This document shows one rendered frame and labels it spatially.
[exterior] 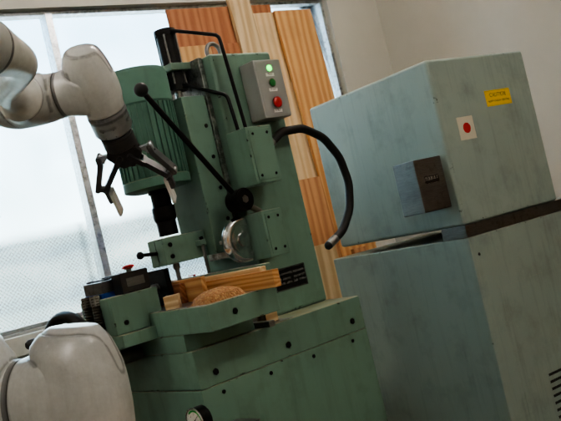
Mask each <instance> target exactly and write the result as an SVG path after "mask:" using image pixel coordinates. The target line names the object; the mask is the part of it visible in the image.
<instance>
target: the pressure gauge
mask: <svg viewBox="0 0 561 421"><path fill-rule="evenodd" d="M197 416H198V417H197ZM195 419H196V420H195ZM185 420H186V421H213V418H212V415H211V413H210V411H209V410H208V409H207V408H206V407H205V406H204V405H202V404H200V405H198V406H195V407H193V408H189V409H188V410H187V412H186V415H185Z"/></svg>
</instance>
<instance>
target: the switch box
mask: <svg viewBox="0 0 561 421"><path fill-rule="evenodd" d="M267 64H269V65H270V66H271V67H272V70H271V71H270V72H268V71H267V70H266V68H265V66H266V65H267ZM267 73H274V75H275V76H266V74H267ZM240 74H241V78H242V82H243V85H244V89H245V96H246V99H247V103H248V107H249V111H250V117H251V121H252V123H253V124H255V123H262V122H270V121H277V120H280V119H284V118H286V117H289V116H291V108H290V105H289V100H288V97H287V93H286V87H285V83H284V79H283V76H282V72H281V66H280V62H279V59H269V60H252V61H250V62H249V63H246V64H244V65H242V66H240ZM269 79H274V80H275V86H274V87H271V86H270V85H269ZM271 88H277V89H278V91H270V89H271ZM276 96H278V97H280V98H281V100H282V106H281V107H279V108H278V107H275V105H274V103H273V98H274V97H276ZM274 109H282V111H283V112H275V111H274Z"/></svg>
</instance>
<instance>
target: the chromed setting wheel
mask: <svg viewBox="0 0 561 421"><path fill-rule="evenodd" d="M221 240H222V245H223V248H224V250H225V253H226V254H227V256H228V257H229V258H230V259H231V260H232V261H235V262H237V263H241V264H245V263H249V262H251V261H253V260H254V259H255V253H254V252H253V249H252V245H251V238H250V235H249V232H248V227H247V220H246V218H245V217H244V216H236V217H233V218H231V219H230V220H229V221H227V223H226V224H225V226H224V228H223V231H222V236H221Z"/></svg>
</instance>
